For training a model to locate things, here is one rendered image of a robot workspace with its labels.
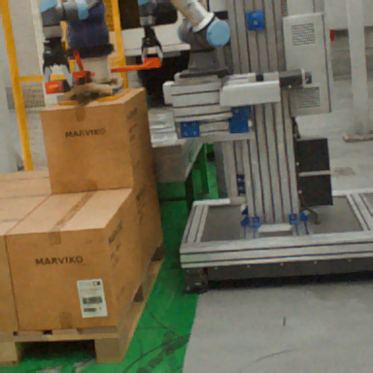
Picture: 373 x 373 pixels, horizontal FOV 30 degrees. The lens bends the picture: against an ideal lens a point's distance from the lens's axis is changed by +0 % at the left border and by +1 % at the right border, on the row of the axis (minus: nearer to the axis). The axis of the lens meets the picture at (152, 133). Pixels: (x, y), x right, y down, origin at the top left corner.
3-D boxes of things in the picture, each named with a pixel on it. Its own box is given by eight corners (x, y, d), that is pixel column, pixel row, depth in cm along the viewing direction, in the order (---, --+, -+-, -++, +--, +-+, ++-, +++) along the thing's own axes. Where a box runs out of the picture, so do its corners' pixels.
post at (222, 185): (220, 217, 450) (204, 62, 435) (231, 216, 449) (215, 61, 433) (220, 220, 444) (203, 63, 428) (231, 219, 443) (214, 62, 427)
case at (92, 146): (83, 166, 388) (73, 94, 381) (153, 159, 381) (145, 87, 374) (50, 194, 330) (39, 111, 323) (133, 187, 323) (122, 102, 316)
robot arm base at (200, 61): (220, 66, 333) (219, 46, 332) (220, 69, 319) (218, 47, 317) (189, 70, 336) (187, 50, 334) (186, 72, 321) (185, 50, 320)
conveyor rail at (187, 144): (210, 117, 614) (208, 96, 611) (216, 117, 613) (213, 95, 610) (177, 180, 389) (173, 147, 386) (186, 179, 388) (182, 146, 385)
